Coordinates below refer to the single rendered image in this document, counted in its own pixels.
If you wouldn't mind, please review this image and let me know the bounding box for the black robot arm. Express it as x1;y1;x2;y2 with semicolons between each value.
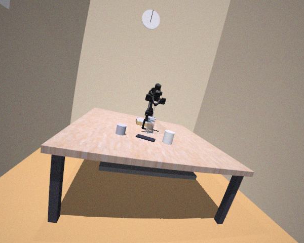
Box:
145;83;163;119

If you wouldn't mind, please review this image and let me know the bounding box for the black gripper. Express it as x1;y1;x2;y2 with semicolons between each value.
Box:
145;93;166;105

